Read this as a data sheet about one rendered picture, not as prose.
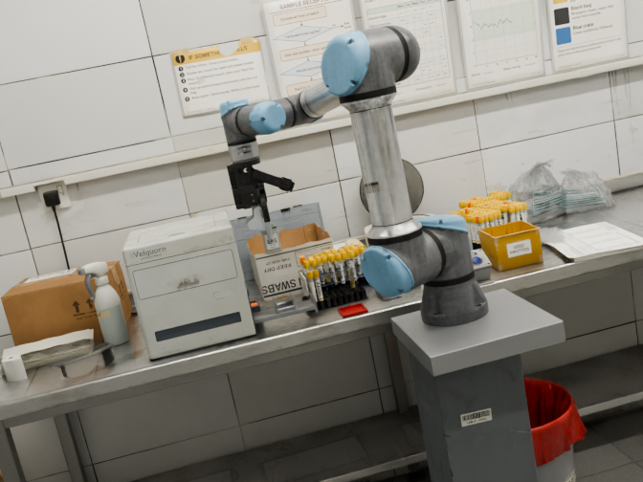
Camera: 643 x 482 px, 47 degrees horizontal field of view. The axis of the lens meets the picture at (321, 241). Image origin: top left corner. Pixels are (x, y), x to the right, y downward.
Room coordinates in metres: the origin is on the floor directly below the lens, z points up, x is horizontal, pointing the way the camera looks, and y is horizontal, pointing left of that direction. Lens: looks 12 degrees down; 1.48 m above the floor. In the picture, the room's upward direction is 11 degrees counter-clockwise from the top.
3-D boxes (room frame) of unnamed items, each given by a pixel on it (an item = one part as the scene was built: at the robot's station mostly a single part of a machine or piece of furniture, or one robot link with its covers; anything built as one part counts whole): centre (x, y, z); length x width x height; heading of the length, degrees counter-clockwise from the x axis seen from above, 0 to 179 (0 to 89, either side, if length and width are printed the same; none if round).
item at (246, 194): (1.88, 0.16, 1.26); 0.09 x 0.08 x 0.12; 97
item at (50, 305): (2.20, 0.79, 0.97); 0.31 x 0.23 x 0.18; 92
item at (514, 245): (2.03, -0.53, 0.93); 0.13 x 0.13 x 0.10; 5
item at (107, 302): (2.00, 0.63, 1.00); 0.09 x 0.08 x 0.24; 8
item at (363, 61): (1.50, -0.15, 1.29); 0.15 x 0.12 x 0.55; 128
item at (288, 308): (1.88, 0.15, 0.92); 0.21 x 0.07 x 0.05; 98
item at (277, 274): (2.28, 0.11, 0.95); 0.29 x 0.25 x 0.15; 8
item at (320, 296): (1.99, 0.00, 0.93); 0.17 x 0.09 x 0.11; 99
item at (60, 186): (2.38, 0.81, 1.29); 0.09 x 0.01 x 0.09; 98
